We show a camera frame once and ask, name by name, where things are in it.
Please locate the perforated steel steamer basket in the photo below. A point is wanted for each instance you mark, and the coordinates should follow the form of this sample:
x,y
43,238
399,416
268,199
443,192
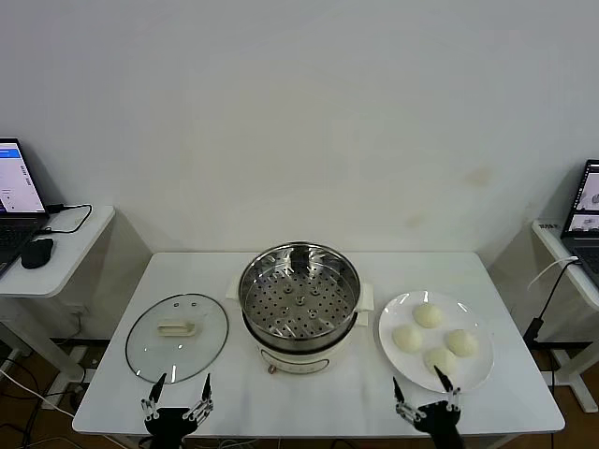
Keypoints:
x,y
299,304

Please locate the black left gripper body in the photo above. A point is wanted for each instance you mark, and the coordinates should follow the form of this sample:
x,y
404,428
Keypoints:
x,y
168,425

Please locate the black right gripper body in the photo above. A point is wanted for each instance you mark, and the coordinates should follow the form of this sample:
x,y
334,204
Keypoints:
x,y
440,418

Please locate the black open laptop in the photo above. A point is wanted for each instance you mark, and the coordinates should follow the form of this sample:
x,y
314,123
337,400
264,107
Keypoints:
x,y
14,187
585,215

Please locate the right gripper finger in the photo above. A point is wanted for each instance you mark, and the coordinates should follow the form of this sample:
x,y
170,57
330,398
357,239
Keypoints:
x,y
398,393
443,380

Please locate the black computer mouse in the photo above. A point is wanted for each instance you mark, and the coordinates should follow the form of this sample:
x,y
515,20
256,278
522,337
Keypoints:
x,y
37,252

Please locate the cream electric cooker pot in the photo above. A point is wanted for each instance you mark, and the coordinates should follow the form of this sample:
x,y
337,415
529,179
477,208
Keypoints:
x,y
299,360

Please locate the white steamed baozi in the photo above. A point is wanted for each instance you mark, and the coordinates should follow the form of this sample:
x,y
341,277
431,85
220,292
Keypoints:
x,y
437,357
407,337
427,315
462,343

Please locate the white side table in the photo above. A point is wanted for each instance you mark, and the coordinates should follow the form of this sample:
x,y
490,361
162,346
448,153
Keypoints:
x,y
550,243
70,252

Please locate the white round plate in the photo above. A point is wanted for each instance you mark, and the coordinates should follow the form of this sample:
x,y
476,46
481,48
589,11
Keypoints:
x,y
472,313

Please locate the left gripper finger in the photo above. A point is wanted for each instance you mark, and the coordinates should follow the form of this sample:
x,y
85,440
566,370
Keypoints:
x,y
206,388
159,387

